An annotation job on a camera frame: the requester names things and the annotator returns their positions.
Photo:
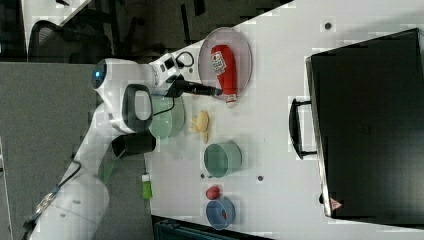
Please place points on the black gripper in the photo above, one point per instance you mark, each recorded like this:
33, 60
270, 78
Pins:
178, 86

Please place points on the red plush ketchup bottle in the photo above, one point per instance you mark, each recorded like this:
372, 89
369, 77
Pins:
224, 66

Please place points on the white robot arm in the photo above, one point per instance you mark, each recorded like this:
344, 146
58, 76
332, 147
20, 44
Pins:
76, 206

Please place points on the lilac oval plate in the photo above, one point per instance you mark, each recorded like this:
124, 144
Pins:
241, 52

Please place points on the yellow peeled banana toy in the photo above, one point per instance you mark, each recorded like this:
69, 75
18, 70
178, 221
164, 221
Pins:
200, 125

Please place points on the green perforated colander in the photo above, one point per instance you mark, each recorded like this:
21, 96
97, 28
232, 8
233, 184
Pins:
169, 117

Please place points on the green mug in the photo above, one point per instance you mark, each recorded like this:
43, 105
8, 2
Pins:
222, 159

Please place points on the black pot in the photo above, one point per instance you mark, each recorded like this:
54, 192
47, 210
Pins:
133, 144

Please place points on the red strawberry toy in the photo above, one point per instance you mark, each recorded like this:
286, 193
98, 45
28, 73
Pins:
213, 192

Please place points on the blue bowl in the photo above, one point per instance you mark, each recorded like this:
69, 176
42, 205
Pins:
213, 213

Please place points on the strawberry toy in bowl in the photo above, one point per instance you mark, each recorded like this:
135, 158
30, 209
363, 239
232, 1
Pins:
224, 214

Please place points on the green slotted spatula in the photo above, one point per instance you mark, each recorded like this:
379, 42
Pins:
108, 164

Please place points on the black toaster oven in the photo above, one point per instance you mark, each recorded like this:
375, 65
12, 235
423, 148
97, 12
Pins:
367, 111

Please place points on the black office chair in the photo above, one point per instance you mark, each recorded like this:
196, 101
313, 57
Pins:
71, 43

